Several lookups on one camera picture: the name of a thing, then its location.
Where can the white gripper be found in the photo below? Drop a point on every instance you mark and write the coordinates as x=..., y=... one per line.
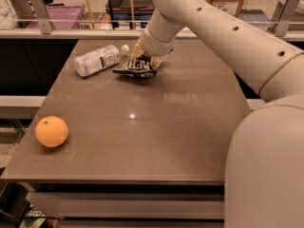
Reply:
x=154, y=48

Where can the blue chip bag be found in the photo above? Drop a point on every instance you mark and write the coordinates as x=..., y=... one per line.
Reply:
x=139, y=67

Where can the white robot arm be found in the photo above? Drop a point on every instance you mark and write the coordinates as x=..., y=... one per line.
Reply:
x=264, y=173

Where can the clear plastic water bottle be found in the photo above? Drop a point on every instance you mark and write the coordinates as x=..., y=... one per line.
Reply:
x=99, y=59

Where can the purple plastic crate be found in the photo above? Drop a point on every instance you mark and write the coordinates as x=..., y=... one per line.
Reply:
x=65, y=17

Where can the grey table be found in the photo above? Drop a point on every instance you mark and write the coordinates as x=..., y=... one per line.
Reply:
x=139, y=153

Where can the orange fruit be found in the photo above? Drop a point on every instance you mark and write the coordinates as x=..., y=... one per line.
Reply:
x=51, y=131

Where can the green package under table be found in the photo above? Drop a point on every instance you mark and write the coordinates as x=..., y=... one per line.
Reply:
x=34, y=218

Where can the metal railing post left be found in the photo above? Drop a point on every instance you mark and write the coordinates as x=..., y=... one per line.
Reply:
x=42, y=17

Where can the metal railing post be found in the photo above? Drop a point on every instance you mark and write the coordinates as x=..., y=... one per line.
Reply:
x=42, y=17
x=285, y=17

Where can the metal railing post right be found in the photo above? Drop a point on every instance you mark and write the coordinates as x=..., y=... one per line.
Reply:
x=285, y=17

